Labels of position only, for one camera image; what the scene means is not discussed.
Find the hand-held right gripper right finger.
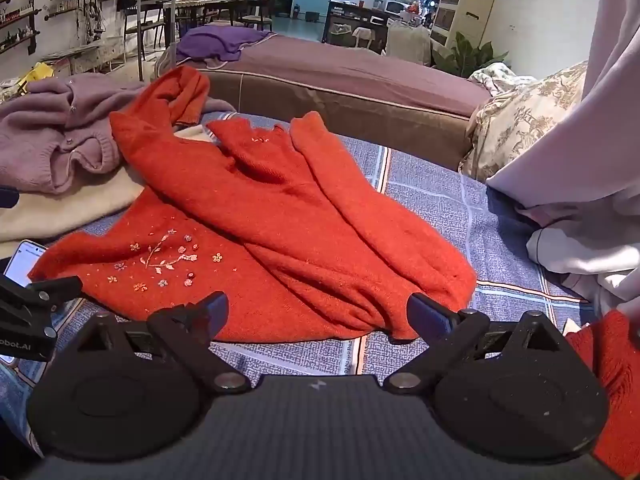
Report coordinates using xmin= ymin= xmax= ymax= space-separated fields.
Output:
xmin=382 ymin=292 xmax=568 ymax=395

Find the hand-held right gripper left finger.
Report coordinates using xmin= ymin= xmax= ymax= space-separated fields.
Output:
xmin=80 ymin=291 xmax=251 ymax=395

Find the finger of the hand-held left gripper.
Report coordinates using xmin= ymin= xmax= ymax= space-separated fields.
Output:
xmin=0 ymin=275 xmax=84 ymax=313

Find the red embroidered sweater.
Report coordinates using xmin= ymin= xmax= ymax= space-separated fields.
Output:
xmin=27 ymin=66 xmax=478 ymax=346

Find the cream fleece cloth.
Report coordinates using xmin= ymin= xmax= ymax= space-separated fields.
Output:
xmin=0 ymin=125 xmax=216 ymax=261

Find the purple knit cardigan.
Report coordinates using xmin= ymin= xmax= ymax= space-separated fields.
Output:
xmin=0 ymin=72 xmax=236 ymax=196

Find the white cloth with dark piping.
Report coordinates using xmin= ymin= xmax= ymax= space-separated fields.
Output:
xmin=526 ymin=195 xmax=640 ymax=321

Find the red knit garment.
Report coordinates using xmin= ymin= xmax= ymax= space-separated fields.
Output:
xmin=565 ymin=310 xmax=640 ymax=478

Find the yellow packet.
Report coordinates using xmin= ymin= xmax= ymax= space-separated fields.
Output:
xmin=17 ymin=62 xmax=55 ymax=87

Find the beige floral pillow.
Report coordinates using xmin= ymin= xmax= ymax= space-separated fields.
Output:
xmin=457 ymin=60 xmax=591 ymax=183

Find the pale pink cloth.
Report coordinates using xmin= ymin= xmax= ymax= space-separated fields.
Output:
xmin=485 ymin=0 xmax=640 ymax=221

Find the crumpled floral cloth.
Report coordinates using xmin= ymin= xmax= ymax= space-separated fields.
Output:
xmin=467 ymin=62 xmax=538 ymax=96

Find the green potted plant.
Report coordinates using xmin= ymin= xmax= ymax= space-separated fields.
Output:
xmin=432 ymin=32 xmax=508 ymax=78

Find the purple blanket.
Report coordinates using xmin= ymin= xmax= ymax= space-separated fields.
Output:
xmin=175 ymin=25 xmax=276 ymax=63

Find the beige covered chair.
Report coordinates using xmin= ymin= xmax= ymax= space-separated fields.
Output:
xmin=385 ymin=21 xmax=433 ymax=67

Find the dark wooden chair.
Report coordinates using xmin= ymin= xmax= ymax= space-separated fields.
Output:
xmin=240 ymin=0 xmax=275 ymax=32

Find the metal stand pole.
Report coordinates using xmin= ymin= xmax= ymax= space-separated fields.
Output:
xmin=169 ymin=0 xmax=182 ymax=61

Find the dark sideboard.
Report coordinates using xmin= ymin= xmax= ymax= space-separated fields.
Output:
xmin=324 ymin=0 xmax=392 ymax=53

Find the table with lace cloth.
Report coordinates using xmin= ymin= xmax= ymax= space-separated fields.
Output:
xmin=162 ymin=0 xmax=240 ymax=46

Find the cream cabinet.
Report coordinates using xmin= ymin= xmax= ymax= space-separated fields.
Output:
xmin=430 ymin=0 xmax=496 ymax=53

